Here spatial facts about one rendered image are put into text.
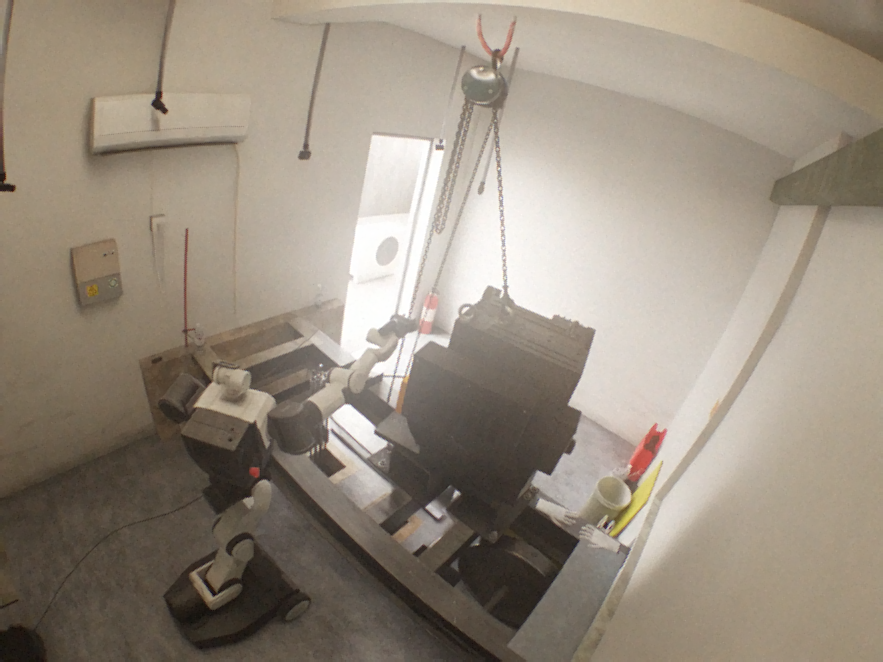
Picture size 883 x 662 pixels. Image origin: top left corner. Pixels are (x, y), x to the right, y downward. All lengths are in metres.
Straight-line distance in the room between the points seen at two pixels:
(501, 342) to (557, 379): 0.24
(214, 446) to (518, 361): 1.04
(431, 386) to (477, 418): 0.20
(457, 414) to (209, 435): 0.85
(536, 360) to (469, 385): 0.25
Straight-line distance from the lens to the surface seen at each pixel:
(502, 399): 1.42
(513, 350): 1.47
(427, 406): 1.57
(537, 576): 2.12
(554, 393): 1.51
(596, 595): 2.10
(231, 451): 1.29
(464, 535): 2.01
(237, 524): 1.85
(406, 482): 2.11
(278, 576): 2.33
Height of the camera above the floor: 2.30
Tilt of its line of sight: 29 degrees down
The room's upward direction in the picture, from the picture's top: 14 degrees clockwise
